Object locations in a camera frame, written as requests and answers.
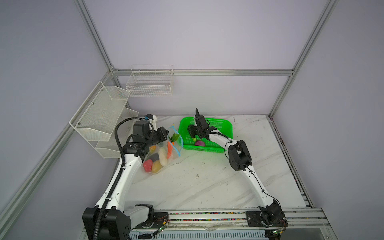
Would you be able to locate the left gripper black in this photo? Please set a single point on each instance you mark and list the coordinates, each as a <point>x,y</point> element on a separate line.
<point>163,137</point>

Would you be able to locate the dark toy eggplant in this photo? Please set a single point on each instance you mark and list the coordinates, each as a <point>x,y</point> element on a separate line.
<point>192,130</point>

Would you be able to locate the purple toy turnip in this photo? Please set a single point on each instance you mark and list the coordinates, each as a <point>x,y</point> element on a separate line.
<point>200,143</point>

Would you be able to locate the orange yellow toy corn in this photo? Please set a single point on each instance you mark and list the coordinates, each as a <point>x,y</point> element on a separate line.
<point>152,149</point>

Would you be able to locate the black toy avocado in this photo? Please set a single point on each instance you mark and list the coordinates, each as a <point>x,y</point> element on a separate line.
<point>154,157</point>

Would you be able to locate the clear zip top bag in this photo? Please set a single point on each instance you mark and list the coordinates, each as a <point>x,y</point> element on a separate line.
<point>179,144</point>

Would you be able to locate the orange toy carrot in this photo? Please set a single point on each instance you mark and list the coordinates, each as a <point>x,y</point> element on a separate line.
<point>172,150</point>

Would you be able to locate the white toy radish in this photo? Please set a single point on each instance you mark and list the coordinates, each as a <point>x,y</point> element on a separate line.
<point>163,157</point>

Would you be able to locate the yellow toy potato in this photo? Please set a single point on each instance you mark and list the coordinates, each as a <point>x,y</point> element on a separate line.
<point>156,167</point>

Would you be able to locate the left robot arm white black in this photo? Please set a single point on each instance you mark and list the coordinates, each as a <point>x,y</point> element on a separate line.
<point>120,189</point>

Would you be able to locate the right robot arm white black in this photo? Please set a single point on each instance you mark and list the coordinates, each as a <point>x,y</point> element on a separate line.
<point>240,160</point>

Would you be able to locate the white mesh two-tier shelf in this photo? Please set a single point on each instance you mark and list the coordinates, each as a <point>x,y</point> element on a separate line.
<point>98,116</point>

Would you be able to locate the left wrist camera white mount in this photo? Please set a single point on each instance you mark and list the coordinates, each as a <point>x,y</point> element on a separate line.
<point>146,126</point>

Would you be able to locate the white wire wall basket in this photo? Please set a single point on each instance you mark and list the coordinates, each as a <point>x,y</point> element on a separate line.
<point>151,81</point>

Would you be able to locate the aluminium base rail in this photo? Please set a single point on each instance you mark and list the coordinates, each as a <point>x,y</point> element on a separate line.
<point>231,224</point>

